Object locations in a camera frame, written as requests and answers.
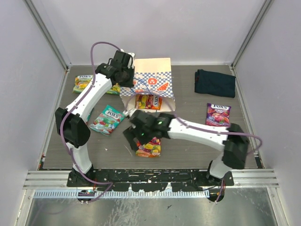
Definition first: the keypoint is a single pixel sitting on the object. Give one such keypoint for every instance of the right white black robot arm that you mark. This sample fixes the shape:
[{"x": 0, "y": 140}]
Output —
[{"x": 231, "y": 141}]

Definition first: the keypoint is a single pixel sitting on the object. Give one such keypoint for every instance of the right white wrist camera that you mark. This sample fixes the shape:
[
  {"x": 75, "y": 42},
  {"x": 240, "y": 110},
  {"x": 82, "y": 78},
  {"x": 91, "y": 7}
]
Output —
[{"x": 130, "y": 113}]

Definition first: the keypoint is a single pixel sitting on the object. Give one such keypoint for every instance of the purple berries candy bag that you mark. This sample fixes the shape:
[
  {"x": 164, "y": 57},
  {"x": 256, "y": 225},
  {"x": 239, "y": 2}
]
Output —
[{"x": 218, "y": 115}]

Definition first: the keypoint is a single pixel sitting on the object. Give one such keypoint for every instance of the slotted grey cable duct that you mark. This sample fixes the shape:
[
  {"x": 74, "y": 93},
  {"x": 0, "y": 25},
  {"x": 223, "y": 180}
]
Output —
[{"x": 81, "y": 194}]

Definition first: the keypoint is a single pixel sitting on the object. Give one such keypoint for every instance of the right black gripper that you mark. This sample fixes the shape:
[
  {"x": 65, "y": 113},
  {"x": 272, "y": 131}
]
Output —
[{"x": 130, "y": 133}]

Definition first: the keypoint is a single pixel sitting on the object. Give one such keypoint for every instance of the orange fox's candy bag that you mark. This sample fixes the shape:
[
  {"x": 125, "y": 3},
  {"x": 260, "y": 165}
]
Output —
[
  {"x": 150, "y": 150},
  {"x": 148, "y": 102}
]

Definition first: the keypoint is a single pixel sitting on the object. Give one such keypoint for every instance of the dark navy folded cloth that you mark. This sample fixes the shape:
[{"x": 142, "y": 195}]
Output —
[{"x": 214, "y": 83}]

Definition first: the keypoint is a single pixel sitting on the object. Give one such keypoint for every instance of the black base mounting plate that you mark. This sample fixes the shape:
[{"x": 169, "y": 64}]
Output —
[{"x": 148, "y": 180}]

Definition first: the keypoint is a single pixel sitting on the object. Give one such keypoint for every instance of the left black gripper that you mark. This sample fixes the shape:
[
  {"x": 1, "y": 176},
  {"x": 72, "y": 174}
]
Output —
[{"x": 129, "y": 84}]

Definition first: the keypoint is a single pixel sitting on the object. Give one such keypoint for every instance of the green Fox's spring tea candy bag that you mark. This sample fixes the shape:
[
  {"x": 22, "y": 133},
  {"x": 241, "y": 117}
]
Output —
[{"x": 81, "y": 83}]

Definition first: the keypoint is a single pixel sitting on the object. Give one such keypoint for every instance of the blue checkered paper bag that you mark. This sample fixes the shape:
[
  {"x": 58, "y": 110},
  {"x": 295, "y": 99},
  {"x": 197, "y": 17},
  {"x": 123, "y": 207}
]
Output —
[{"x": 151, "y": 76}]

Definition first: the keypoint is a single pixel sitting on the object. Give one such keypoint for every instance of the aluminium front rail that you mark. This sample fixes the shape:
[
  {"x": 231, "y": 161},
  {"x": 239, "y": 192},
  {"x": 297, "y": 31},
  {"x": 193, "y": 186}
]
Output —
[{"x": 49, "y": 179}]

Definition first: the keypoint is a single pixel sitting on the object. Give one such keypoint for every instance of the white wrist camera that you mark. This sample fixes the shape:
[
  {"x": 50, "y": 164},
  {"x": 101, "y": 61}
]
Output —
[
  {"x": 131, "y": 57},
  {"x": 130, "y": 113}
]

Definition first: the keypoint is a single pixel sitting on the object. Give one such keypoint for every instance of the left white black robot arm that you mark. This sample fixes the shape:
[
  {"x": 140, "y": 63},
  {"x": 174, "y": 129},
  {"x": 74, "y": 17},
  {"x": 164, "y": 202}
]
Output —
[{"x": 71, "y": 120}]

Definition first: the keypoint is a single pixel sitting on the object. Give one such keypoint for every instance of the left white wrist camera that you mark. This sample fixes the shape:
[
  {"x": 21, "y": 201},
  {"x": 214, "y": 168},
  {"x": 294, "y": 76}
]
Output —
[{"x": 131, "y": 57}]

